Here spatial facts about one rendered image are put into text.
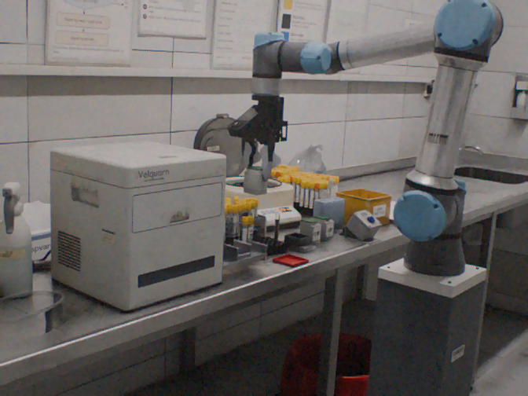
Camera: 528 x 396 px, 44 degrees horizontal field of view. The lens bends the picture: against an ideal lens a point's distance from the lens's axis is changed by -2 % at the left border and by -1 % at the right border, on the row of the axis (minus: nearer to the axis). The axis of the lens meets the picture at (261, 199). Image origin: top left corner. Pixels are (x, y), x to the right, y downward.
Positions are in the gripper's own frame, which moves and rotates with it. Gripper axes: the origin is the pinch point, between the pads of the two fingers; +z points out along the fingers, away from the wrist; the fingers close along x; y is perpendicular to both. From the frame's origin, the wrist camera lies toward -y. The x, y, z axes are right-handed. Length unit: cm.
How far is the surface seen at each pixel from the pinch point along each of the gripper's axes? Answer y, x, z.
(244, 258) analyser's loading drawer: -10.9, -7.7, 18.2
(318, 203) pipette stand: 35.2, 6.2, 13.0
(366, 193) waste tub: 64, 8, 13
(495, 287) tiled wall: 257, 36, 98
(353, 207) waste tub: 51, 4, 16
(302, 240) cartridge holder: 16.2, -3.4, 19.0
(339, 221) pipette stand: 42.9, 3.7, 19.0
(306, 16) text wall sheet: 86, 57, -46
